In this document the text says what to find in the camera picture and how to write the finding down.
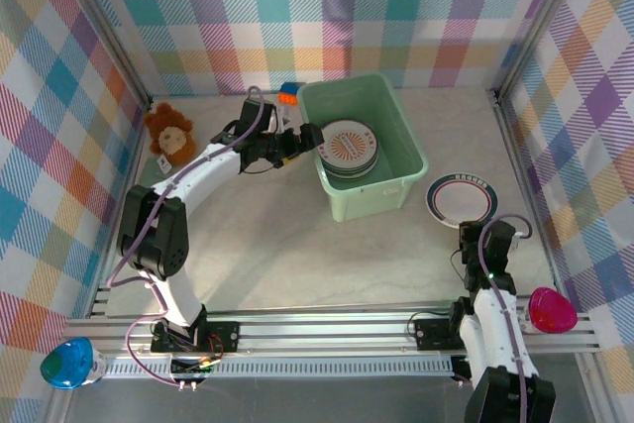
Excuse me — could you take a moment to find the green plastic bin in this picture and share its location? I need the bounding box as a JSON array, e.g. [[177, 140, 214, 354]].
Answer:
[[296, 73, 431, 224]]

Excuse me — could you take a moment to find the teal red rimmed plate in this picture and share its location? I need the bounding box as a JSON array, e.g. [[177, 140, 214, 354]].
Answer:
[[425, 172, 501, 232]]

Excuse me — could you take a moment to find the orange blue toy brick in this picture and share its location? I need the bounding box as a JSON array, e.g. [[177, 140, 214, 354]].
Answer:
[[276, 80, 303, 108]]

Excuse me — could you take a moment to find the pink dome button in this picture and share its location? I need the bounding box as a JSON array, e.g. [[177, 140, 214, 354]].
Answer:
[[528, 286, 580, 335]]

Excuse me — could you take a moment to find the brown plush lion toy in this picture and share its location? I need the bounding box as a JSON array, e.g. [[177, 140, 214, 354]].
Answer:
[[143, 101, 198, 166]]

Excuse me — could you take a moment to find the small black controller board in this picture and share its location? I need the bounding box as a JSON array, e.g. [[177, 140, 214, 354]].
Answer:
[[450, 356, 475, 388], [169, 353, 219, 392]]

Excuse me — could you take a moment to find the blue dome button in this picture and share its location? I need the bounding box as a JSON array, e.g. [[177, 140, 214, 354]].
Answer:
[[39, 336, 108, 391]]

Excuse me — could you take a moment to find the aluminium side rail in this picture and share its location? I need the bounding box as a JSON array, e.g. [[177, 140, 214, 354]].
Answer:
[[88, 95, 155, 318], [492, 88, 566, 295]]

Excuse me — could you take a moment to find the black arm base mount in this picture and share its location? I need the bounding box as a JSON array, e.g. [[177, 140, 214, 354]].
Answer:
[[150, 319, 243, 354], [413, 316, 472, 351]]

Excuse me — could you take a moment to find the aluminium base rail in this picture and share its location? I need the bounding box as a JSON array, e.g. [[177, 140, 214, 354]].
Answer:
[[63, 311, 603, 360]]

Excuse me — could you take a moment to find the aluminium corner post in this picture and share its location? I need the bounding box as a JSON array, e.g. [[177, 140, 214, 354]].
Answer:
[[49, 0, 153, 110], [497, 0, 593, 92]]

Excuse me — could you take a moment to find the grey slotted cable duct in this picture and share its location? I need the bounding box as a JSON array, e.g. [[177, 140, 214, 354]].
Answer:
[[101, 356, 460, 380]]

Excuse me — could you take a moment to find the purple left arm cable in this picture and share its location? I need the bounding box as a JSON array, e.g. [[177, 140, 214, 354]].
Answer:
[[106, 85, 266, 385]]

